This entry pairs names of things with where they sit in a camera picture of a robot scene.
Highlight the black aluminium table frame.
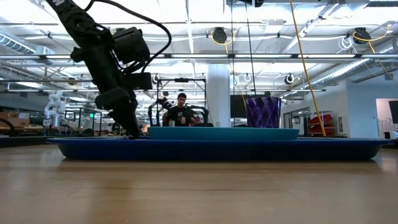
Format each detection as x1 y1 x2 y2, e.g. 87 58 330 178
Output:
0 117 398 149

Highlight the person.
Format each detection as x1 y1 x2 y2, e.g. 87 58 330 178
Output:
162 92 197 128

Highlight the light blue round plate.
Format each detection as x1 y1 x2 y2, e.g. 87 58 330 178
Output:
147 126 300 141

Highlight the purple faceted cup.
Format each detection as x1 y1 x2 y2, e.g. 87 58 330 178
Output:
244 96 282 129

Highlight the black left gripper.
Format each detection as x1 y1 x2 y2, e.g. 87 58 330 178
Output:
70 42 154 140

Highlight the cardboard box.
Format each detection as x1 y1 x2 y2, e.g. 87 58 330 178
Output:
0 111 31 128

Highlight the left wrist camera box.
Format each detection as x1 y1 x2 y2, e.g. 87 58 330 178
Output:
112 26 151 65

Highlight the white round pillar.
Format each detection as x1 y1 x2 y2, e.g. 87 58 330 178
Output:
206 63 232 128

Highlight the black wall screen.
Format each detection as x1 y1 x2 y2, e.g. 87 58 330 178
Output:
387 100 398 124

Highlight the red bin rack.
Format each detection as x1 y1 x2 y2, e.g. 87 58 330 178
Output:
307 113 337 137

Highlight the yellow cable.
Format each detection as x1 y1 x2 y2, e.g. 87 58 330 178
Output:
288 0 328 138

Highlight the black gantry frame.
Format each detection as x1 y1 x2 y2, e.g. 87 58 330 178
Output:
156 77 208 125

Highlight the blue plastic tray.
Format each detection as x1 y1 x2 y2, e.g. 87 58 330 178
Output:
46 136 393 162

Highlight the black monitor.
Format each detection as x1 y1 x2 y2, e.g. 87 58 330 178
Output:
229 95 249 118

